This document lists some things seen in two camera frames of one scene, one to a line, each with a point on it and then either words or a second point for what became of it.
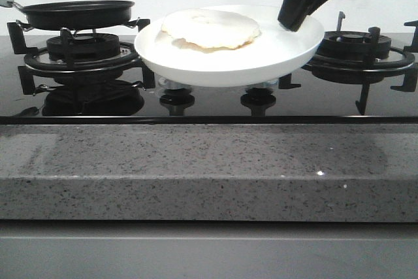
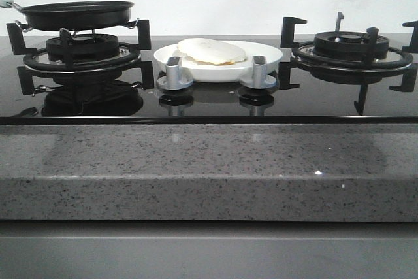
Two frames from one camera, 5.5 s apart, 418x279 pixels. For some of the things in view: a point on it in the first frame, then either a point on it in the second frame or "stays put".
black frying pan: x=78 y=14 stays put
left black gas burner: x=85 y=48 stays put
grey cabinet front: x=57 y=249 stays put
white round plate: x=275 y=53 to x=234 y=72
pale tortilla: x=211 y=29 to x=210 y=51
